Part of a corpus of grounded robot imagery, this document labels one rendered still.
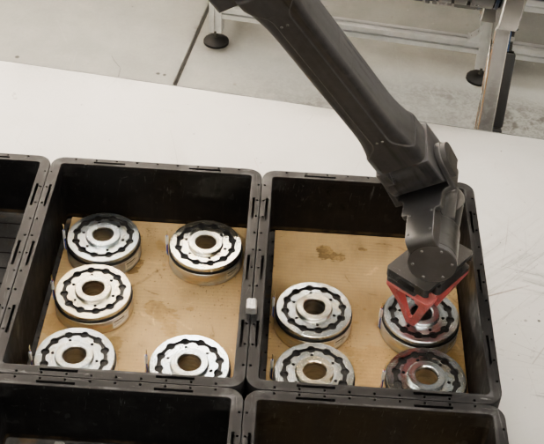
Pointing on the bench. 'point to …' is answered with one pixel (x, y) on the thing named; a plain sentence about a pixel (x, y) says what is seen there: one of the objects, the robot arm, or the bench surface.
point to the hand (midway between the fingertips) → (422, 309)
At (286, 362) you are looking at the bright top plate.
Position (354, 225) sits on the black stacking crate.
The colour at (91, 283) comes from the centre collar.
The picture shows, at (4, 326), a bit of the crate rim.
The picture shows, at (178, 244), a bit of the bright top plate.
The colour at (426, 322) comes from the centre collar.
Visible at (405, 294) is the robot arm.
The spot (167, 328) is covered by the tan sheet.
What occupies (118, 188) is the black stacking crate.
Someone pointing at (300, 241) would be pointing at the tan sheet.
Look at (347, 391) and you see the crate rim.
